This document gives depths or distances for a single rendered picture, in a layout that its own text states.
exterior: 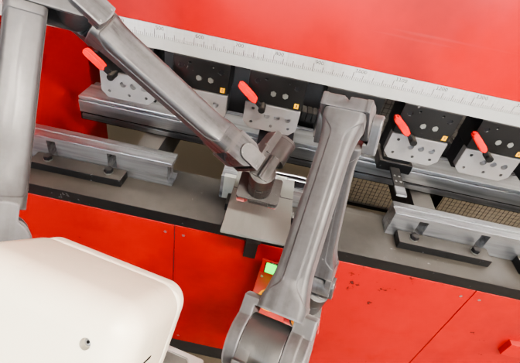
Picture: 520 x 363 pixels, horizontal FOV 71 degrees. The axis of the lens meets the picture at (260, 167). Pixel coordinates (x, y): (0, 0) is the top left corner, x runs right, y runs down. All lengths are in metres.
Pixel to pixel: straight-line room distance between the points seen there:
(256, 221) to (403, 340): 0.83
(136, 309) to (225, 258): 0.89
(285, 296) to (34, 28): 0.53
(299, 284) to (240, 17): 0.63
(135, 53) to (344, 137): 0.38
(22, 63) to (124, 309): 0.41
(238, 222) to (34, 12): 0.63
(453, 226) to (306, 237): 0.86
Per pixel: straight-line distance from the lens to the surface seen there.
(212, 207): 1.18
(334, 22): 0.90
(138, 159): 1.22
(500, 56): 1.01
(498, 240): 1.40
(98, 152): 1.27
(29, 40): 0.66
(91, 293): 0.39
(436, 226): 1.30
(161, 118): 1.42
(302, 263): 0.50
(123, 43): 0.68
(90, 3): 0.66
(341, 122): 0.55
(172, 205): 1.18
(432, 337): 1.59
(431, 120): 1.04
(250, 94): 0.93
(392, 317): 1.46
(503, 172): 1.19
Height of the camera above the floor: 1.71
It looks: 38 degrees down
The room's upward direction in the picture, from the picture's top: 12 degrees clockwise
